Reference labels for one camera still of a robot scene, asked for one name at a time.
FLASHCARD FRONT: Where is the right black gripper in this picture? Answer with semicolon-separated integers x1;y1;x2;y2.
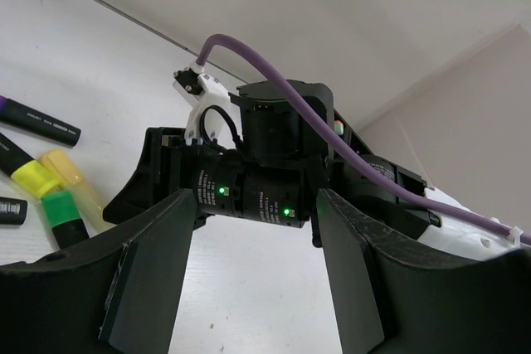
103;81;333;228

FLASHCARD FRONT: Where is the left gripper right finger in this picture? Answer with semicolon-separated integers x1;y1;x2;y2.
317;190;530;353

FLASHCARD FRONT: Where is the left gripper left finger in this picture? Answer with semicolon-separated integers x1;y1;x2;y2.
1;190;196;353

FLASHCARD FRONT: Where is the yellow pastel highlighter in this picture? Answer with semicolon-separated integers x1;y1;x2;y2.
40;149;114;233

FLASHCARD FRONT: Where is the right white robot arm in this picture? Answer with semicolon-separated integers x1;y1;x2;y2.
103;82;530;260

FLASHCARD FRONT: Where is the black green-capped highlighter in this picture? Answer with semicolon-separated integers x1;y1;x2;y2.
41;191;90;250

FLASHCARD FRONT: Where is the black orange-capped highlighter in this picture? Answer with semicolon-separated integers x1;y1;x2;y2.
0;196;28;227

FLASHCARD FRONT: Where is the yellow-capped black marker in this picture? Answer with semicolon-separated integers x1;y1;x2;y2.
1;134;61;199

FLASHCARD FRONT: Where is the black purple-capped marker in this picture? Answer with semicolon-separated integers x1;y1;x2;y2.
1;96;81;147

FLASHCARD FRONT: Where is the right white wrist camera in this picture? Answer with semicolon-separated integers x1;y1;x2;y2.
173;62;231;146

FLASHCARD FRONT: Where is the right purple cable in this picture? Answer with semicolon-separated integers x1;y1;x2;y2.
196;33;531;247

